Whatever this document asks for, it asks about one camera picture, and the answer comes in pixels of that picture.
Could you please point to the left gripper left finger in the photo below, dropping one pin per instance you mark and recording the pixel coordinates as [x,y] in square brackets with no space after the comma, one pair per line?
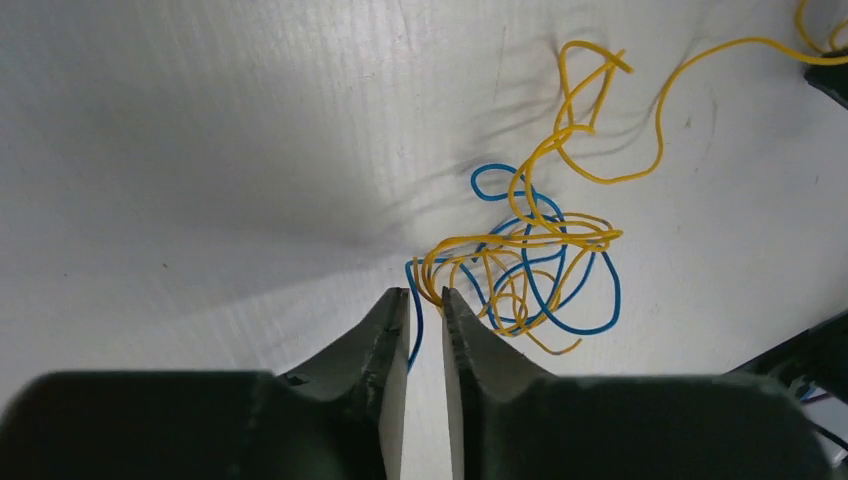
[337,415]

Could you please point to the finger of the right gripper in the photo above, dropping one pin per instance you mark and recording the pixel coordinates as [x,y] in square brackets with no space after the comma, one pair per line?
[830,80]

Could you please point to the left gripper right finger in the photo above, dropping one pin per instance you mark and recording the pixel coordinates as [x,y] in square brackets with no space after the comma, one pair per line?
[509,418]

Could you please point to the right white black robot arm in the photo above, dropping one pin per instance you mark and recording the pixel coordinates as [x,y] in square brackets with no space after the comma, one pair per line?
[816,358]

